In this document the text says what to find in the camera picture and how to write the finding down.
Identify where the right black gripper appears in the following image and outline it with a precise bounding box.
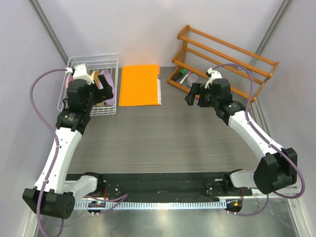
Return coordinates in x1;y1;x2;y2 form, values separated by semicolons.
185;82;219;109

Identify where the purple plate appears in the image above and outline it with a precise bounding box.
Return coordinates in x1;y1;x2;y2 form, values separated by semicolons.
102;70;116;106

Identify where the yellow plate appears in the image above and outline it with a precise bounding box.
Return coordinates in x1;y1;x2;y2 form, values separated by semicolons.
90;70;104;107

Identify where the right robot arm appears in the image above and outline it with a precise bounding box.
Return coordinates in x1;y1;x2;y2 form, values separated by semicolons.
185;79;297;195

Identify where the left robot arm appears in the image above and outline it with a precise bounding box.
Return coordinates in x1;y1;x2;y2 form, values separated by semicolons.
22;74;114;219

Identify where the wooden shelf rack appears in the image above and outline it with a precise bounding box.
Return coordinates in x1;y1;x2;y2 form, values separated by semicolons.
167;25;279;102

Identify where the clear plastic cup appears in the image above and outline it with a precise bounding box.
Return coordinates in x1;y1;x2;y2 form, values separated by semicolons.
187;74;198;87

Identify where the pink white marker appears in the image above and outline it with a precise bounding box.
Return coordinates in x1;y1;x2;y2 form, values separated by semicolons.
179;71;191;85

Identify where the green highlighter marker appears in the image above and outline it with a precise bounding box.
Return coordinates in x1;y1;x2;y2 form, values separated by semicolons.
172;69;187;81

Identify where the orange folder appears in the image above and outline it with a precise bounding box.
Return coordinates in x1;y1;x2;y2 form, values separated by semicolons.
119;65;161;107

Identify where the pink plate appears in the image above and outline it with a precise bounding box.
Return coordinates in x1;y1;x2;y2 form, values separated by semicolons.
65;74;74;90

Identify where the white wire dish rack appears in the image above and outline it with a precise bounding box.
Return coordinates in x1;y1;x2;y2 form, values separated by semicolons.
57;53;119;117

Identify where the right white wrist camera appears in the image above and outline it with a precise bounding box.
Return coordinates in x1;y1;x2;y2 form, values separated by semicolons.
204;68;222;89

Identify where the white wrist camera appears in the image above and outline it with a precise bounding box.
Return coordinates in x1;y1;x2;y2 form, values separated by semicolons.
204;68;222;89
65;63;93;84

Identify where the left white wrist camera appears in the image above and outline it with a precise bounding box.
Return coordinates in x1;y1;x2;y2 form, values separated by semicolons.
65;63;93;84

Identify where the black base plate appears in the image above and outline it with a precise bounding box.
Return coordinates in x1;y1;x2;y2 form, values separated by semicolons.
89;172;252;203

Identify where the slotted cable duct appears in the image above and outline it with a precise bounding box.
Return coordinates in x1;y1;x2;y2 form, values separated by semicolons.
74;199;227;210

